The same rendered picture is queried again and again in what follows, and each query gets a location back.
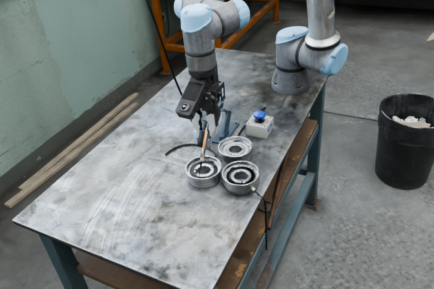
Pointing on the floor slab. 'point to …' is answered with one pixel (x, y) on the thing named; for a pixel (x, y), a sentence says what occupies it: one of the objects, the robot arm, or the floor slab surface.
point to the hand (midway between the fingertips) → (205, 135)
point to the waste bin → (405, 141)
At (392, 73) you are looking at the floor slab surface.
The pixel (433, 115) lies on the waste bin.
